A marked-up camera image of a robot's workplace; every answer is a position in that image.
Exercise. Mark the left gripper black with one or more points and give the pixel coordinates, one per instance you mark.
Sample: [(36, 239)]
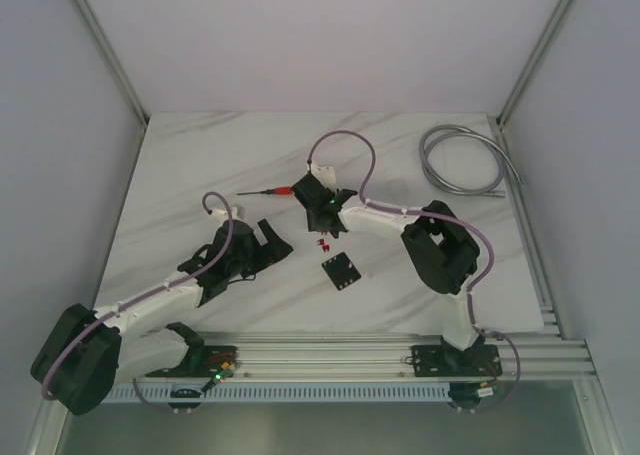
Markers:
[(265, 248)]

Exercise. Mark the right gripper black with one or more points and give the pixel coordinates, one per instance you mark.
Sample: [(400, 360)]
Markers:
[(311, 223)]

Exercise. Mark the black fuse box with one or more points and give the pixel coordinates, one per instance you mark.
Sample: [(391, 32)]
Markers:
[(341, 271)]

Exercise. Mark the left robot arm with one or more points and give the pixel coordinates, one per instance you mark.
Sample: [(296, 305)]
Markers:
[(89, 351)]

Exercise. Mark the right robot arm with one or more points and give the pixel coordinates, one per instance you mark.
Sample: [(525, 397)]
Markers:
[(442, 251)]

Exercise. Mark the clear plastic fuse box cover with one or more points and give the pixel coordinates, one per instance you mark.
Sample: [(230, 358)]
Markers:
[(400, 190)]

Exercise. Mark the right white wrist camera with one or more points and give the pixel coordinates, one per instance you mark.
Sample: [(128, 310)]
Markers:
[(325, 174)]

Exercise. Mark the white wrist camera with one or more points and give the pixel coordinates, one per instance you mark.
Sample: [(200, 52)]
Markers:
[(220, 215), (325, 174)]

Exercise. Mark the red handled screwdriver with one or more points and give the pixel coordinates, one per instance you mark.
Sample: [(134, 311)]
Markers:
[(277, 191)]

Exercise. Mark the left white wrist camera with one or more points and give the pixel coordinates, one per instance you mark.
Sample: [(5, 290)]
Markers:
[(220, 215)]

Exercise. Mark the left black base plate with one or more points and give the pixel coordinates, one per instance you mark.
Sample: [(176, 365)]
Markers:
[(205, 363)]

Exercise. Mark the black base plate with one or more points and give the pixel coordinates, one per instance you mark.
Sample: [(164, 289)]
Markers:
[(444, 361), (205, 363)]

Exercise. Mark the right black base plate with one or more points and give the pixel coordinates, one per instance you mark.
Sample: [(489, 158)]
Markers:
[(444, 361)]

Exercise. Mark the aluminium front rail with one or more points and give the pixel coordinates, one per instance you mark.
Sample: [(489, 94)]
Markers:
[(334, 356)]

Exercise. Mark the slotted cable duct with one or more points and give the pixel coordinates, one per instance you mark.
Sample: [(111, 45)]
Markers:
[(164, 393)]

